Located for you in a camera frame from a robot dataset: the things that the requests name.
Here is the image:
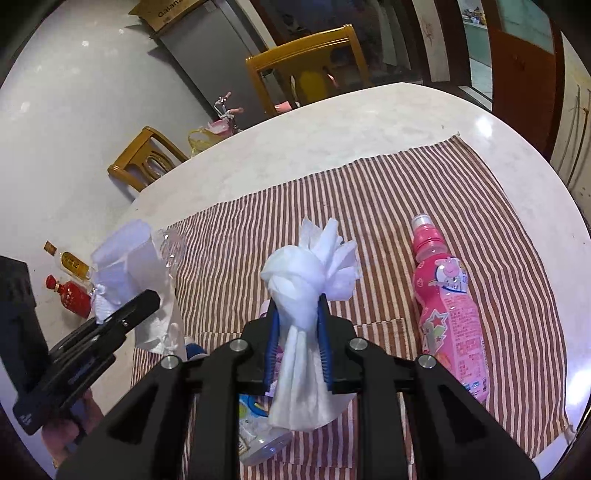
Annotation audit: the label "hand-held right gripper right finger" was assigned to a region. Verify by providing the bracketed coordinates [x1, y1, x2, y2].
[316, 295, 541, 480]

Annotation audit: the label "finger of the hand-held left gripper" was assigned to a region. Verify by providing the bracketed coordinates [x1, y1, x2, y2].
[51, 290, 161, 370]
[50, 318, 112, 354]

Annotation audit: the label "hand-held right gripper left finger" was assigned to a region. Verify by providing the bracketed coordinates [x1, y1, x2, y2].
[55, 300, 278, 480]

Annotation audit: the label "knotted white tissue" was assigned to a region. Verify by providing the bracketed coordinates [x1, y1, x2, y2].
[259, 217, 362, 432]

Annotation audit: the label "person's left hand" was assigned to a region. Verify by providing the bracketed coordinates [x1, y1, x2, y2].
[41, 390, 105, 469]

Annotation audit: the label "red liquor bottle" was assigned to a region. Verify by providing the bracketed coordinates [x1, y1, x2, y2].
[45, 274, 93, 319]

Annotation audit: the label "clear liquor bottle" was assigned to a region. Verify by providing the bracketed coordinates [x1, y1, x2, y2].
[44, 241, 95, 282]

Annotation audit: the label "blue drink bottle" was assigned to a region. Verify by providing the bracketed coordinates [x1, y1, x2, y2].
[185, 337, 294, 467]

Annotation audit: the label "pink drink bottle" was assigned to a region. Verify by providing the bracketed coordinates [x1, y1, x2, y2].
[410, 213, 491, 403]

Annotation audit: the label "red striped cloth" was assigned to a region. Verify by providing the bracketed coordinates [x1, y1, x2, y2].
[130, 135, 575, 480]

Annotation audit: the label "wooden chair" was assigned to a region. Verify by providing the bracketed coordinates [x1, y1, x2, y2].
[107, 126, 190, 193]
[245, 24, 372, 116]

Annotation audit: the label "yellow plastic bag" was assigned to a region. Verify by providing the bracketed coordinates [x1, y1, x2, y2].
[187, 128, 222, 158]

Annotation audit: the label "pink tricycle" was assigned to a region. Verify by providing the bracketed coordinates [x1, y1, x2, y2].
[205, 91, 296, 137]

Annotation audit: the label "yellow plastic object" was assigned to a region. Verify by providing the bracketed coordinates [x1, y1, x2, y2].
[295, 69, 331, 104]

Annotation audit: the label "grey refrigerator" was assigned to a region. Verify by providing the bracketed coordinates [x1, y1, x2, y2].
[148, 0, 278, 130]

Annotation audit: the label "large cardboard box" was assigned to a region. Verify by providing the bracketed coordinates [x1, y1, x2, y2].
[127, 0, 208, 33]

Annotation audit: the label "dark glass sliding door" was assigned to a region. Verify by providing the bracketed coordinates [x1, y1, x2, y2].
[249, 0, 430, 88]

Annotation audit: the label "thin metal rods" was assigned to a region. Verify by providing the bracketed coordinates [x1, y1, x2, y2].
[561, 85, 591, 185]

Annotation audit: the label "wooden glass-panel partition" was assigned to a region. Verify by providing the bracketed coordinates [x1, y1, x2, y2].
[457, 0, 566, 153]

